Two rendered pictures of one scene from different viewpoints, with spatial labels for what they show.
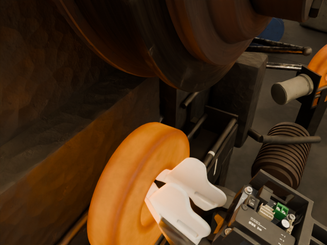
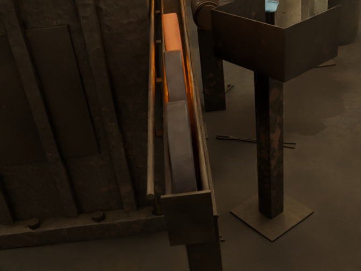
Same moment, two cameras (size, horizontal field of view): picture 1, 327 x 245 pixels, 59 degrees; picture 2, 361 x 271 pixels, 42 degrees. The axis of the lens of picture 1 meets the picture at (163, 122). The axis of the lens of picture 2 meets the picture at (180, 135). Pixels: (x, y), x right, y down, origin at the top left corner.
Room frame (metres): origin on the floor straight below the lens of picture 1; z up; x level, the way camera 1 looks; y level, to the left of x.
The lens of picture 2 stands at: (-1.10, 0.80, 1.11)
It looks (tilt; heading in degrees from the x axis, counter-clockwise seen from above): 32 degrees down; 331
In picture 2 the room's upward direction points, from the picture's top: 8 degrees counter-clockwise
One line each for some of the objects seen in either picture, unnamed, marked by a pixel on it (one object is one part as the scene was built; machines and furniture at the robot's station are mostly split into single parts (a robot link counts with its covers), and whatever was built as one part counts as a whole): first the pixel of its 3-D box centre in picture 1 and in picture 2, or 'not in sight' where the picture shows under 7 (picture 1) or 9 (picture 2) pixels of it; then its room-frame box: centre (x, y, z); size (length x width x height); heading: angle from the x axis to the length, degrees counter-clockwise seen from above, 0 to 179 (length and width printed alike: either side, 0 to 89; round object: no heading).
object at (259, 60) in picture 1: (233, 98); not in sight; (0.60, -0.17, 0.68); 0.11 x 0.08 x 0.24; 59
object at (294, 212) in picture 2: not in sight; (274, 126); (-0.20, -0.02, 0.36); 0.26 x 0.20 x 0.72; 4
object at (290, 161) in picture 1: (266, 199); (210, 52); (0.60, -0.35, 0.27); 0.22 x 0.13 x 0.53; 149
